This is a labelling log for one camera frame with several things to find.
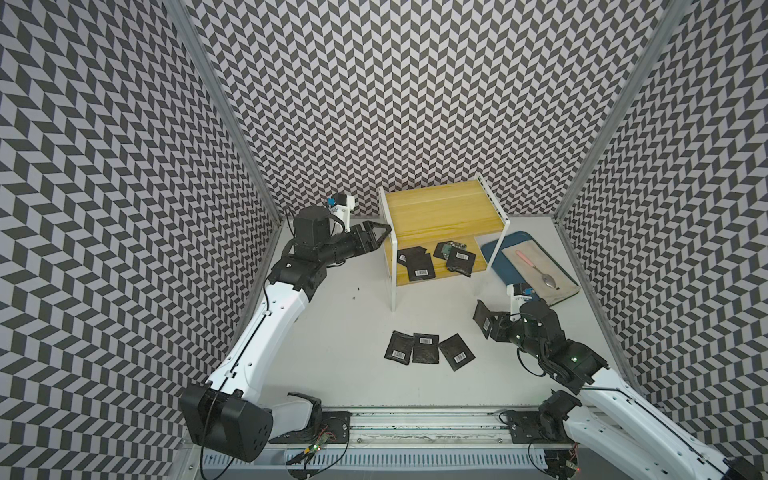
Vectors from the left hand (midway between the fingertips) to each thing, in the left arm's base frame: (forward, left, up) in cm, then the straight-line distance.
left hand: (383, 234), depth 70 cm
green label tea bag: (-11, -26, -23) cm, 37 cm away
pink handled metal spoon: (+7, -54, -32) cm, 63 cm away
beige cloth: (+4, -58, -31) cm, 66 cm away
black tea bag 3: (-17, -20, -32) cm, 42 cm away
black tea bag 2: (-15, -11, -33) cm, 38 cm away
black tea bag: (-15, -3, -33) cm, 37 cm away
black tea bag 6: (+4, -22, -16) cm, 27 cm away
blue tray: (+14, -41, -34) cm, 55 cm away
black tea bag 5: (+2, -10, -17) cm, 20 cm away
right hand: (-12, -28, -21) cm, 37 cm away
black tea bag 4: (+6, -5, -16) cm, 18 cm away
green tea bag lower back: (+9, -18, -16) cm, 26 cm away
